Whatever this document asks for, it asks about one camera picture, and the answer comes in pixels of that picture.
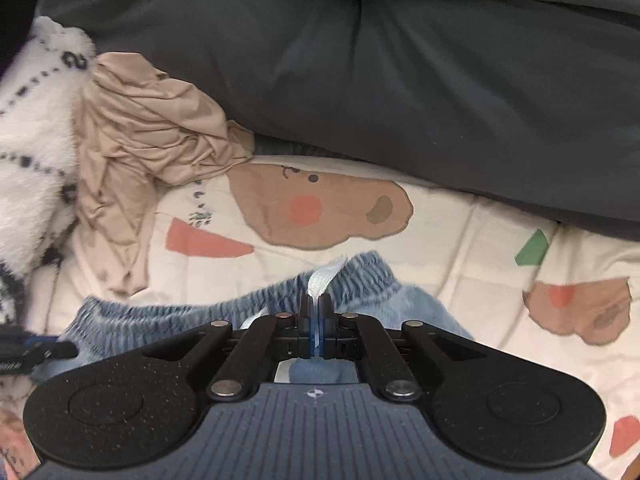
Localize light blue denim jeans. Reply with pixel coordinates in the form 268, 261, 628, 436
60, 250, 473, 386

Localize white fluffy black-print blanket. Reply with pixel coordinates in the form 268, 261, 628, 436
0, 16, 97, 321

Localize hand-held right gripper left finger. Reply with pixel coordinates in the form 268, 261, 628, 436
144, 294, 316, 403

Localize dark grey quilt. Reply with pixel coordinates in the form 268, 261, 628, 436
35, 0, 640, 241

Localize beige crumpled garment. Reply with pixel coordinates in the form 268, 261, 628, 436
72, 52, 256, 297

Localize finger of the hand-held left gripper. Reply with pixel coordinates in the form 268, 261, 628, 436
27, 339, 79, 361

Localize cream bear print bed sheet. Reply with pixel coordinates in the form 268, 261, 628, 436
0, 154, 640, 480

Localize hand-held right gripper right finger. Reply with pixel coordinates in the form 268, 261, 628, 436
317, 294, 489, 404

